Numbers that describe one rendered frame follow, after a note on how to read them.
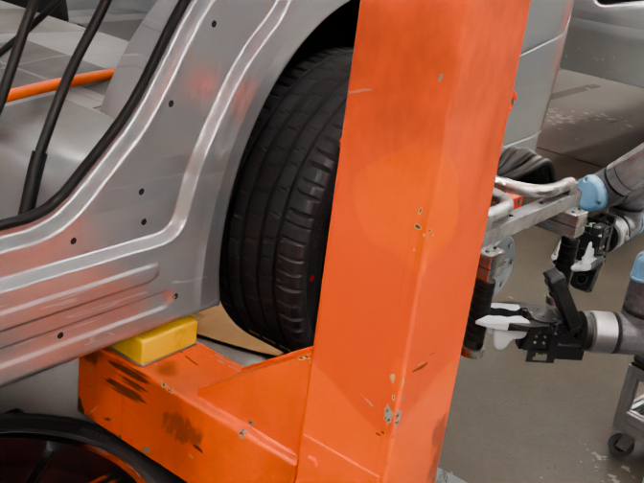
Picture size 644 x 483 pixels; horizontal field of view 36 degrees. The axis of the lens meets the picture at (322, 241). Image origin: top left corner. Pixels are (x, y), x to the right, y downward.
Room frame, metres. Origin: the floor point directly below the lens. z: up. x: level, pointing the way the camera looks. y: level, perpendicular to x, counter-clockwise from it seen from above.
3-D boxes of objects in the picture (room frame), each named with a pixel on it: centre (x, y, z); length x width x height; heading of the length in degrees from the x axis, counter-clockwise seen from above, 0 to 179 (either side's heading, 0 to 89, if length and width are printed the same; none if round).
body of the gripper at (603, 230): (1.98, -0.57, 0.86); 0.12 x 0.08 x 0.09; 145
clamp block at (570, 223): (1.88, -0.47, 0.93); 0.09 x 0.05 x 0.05; 54
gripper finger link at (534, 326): (1.57, -0.38, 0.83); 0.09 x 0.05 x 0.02; 107
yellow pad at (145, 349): (1.60, 0.30, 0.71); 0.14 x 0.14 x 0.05; 54
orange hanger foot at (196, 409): (1.49, 0.16, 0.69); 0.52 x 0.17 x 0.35; 54
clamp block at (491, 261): (1.60, -0.27, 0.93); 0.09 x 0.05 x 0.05; 54
